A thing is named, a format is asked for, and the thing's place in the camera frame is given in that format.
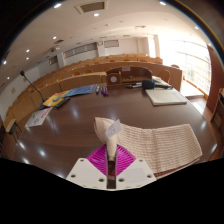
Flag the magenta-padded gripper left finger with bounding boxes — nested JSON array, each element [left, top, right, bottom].
[[65, 144, 110, 190]]

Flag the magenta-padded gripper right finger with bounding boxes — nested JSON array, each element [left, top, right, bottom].
[[114, 146, 158, 191]]

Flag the beige checked towel red trim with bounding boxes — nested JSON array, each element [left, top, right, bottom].
[[93, 116, 203, 190]]

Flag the white printed paper sheet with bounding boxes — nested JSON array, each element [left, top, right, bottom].
[[25, 106, 53, 128]]

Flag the black remote control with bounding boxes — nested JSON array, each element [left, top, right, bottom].
[[54, 96, 71, 109]]

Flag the yellow folder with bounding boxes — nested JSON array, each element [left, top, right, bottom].
[[42, 90, 71, 108]]

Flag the white notebook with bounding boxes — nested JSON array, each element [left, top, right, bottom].
[[145, 88, 188, 107]]

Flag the blue folder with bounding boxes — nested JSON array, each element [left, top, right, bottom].
[[64, 83, 99, 98]]

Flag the black board eraser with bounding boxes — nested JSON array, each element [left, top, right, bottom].
[[141, 79, 156, 90]]

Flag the rows of wooden lecture seats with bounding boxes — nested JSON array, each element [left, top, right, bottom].
[[0, 53, 184, 134]]

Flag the wooden desk organizer with clock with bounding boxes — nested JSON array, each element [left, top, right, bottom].
[[105, 65, 154, 88]]

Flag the wooden chair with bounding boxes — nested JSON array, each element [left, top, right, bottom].
[[157, 68, 171, 84]]

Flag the wooden shelf unit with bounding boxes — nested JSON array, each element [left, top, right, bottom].
[[213, 88, 224, 136]]

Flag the black gooseneck microphone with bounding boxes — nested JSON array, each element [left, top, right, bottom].
[[19, 70, 48, 110]]

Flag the large bright window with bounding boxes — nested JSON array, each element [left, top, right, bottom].
[[158, 34, 213, 96]]

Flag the round ceiling lights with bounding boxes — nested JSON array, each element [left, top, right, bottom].
[[2, 0, 168, 64]]

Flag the square ceiling air vent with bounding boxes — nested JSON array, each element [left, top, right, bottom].
[[74, 0, 108, 15]]

